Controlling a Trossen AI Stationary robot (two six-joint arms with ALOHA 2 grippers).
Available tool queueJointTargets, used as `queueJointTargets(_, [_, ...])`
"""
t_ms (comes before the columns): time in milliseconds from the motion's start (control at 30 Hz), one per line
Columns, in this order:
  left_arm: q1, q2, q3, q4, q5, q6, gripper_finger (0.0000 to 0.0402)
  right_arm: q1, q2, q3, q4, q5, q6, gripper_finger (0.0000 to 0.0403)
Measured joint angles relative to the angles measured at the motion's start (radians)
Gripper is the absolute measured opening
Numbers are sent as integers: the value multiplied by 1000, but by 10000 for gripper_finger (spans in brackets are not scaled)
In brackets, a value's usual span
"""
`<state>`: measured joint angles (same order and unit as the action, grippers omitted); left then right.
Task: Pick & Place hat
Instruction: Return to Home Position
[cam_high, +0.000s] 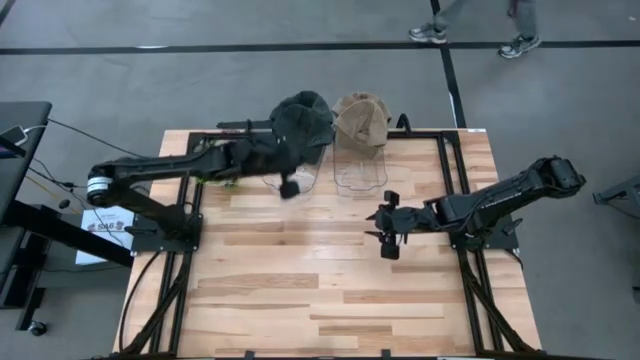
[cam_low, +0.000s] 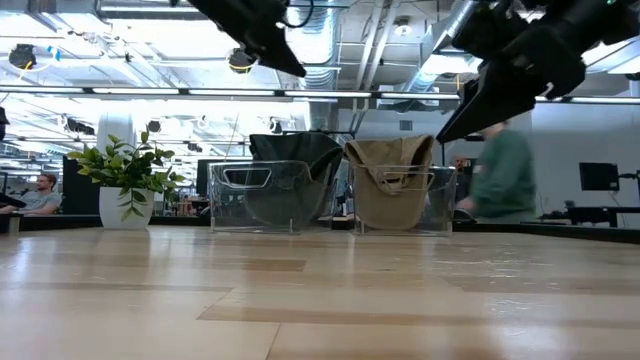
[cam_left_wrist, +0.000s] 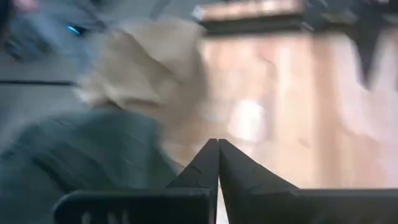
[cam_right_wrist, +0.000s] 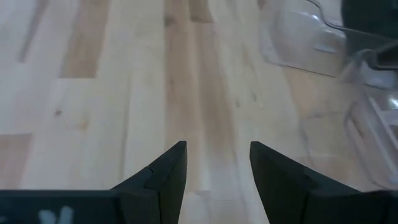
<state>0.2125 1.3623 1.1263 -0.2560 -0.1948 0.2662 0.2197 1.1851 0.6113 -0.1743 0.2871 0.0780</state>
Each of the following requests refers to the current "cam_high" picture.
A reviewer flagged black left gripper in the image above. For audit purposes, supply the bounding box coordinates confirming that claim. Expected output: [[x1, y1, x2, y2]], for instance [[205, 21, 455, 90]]
[[230, 138, 301, 200]]

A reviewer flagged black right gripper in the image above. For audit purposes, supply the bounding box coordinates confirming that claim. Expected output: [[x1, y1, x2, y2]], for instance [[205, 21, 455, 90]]
[[364, 190, 444, 260]]

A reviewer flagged clear plastic hat stand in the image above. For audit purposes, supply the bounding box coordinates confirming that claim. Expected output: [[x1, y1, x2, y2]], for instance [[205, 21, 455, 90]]
[[260, 159, 335, 197], [332, 144, 390, 194]]

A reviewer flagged green potted plant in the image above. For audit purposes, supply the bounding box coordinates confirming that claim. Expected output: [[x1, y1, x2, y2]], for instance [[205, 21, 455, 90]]
[[193, 141, 240, 191]]

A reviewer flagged black bar clamp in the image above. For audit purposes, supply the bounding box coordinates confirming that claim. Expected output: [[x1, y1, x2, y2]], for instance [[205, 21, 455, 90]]
[[215, 118, 274, 130]]

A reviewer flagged white printed paper sheet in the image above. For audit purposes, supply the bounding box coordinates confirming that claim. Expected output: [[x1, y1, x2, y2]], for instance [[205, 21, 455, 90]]
[[74, 204, 137, 266]]

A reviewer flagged person's shoe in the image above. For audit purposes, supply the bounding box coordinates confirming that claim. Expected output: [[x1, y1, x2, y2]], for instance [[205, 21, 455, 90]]
[[408, 23, 449, 45], [498, 33, 543, 60]]

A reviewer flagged black desk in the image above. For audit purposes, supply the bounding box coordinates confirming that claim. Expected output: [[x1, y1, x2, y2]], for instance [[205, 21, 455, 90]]
[[0, 101, 135, 332]]

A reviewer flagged white phone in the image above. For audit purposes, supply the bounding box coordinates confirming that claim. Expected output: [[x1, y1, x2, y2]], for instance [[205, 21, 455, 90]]
[[0, 124, 29, 146]]

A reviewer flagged person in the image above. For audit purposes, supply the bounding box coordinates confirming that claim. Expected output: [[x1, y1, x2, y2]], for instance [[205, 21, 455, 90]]
[[408, 0, 543, 60]]

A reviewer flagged black aluminium table frame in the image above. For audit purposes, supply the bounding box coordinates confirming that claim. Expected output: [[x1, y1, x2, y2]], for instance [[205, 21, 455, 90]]
[[115, 130, 544, 360]]

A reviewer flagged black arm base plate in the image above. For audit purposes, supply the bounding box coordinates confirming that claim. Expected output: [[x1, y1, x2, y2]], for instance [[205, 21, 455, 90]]
[[446, 209, 524, 252], [124, 212, 204, 254]]

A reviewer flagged black floor cable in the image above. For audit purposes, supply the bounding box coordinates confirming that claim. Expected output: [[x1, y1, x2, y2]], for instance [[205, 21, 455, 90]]
[[47, 118, 164, 162]]

